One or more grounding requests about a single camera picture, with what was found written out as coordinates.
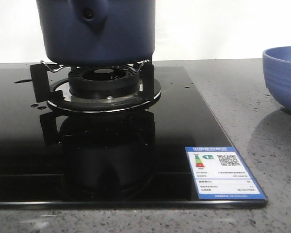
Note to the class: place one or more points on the black glass stove top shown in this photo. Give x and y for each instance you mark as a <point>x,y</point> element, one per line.
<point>134,160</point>

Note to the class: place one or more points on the dark blue cooking pot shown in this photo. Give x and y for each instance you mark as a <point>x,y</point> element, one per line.
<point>97,32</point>

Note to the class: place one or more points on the black gas burner head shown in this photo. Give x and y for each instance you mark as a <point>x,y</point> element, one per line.
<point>99,83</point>

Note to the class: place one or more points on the black pot support grate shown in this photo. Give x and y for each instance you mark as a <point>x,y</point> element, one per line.
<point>45,92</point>

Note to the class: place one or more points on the blue ribbed bowl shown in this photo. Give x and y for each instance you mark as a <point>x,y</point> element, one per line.
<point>277,74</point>

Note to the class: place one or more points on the blue white energy label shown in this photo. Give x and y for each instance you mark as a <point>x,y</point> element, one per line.
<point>221,174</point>

